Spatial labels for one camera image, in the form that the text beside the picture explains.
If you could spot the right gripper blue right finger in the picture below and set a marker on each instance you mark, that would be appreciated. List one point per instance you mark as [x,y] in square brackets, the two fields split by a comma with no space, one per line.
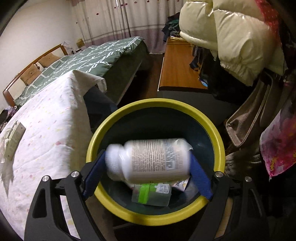
[200,178]

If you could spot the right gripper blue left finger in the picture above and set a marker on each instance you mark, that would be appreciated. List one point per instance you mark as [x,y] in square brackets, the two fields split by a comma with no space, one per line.
[92,172]

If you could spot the silver blue foil pouch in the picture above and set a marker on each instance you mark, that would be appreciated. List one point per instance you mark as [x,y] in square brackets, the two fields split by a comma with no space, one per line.
[181,185]

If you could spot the green label clear jar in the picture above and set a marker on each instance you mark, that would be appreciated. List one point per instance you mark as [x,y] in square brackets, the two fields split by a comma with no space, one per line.
[152,194]

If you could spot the white pill bottle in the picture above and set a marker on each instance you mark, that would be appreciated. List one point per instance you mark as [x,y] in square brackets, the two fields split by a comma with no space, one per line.
[149,161]

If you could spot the small printed carton box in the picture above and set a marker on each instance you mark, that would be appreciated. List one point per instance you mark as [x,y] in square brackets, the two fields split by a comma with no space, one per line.
[12,139]

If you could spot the yellow rim trash bin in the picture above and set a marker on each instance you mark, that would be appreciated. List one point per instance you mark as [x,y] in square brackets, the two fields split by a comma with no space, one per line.
[155,119]

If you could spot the white floral tablecloth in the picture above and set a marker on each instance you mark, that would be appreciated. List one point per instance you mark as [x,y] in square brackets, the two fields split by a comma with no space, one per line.
[54,143]

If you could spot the beige hanging bag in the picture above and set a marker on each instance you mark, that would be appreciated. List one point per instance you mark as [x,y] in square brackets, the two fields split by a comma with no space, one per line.
[255,114]

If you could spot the pink floral cloth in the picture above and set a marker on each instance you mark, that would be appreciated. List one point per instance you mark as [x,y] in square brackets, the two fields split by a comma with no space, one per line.
[277,142]

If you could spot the wooden low cabinet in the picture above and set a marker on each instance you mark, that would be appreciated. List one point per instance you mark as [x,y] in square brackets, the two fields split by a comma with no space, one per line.
[176,73]

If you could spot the wooden bed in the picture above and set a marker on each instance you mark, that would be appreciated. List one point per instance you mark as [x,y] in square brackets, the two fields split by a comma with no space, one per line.
[118,78]

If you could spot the left brown pillow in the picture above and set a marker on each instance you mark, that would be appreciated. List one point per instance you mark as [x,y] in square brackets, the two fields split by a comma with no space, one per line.
[30,75]

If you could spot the brown pillow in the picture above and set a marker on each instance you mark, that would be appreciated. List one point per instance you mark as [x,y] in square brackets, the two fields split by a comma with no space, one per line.
[30,75]
[47,60]

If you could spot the green plaid duvet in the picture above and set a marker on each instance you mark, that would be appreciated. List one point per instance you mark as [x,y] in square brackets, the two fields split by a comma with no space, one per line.
[96,60]

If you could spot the right brown pillow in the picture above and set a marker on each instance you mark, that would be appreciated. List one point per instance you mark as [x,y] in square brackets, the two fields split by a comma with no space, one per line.
[47,60]

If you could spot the cardboard box by bed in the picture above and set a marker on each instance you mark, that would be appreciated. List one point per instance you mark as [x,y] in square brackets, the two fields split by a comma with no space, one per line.
[80,43]

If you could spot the cream puffer jacket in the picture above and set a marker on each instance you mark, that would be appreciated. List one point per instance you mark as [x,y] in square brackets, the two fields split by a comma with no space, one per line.
[232,31]

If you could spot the pile of clothes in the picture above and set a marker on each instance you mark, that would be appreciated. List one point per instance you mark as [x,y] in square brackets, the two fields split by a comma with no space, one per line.
[172,27]

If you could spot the pink white curtains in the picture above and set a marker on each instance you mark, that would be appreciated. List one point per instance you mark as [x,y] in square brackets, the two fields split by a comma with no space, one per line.
[97,22]

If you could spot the red quilted jacket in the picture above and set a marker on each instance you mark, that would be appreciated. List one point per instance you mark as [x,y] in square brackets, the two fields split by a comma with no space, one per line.
[271,19]

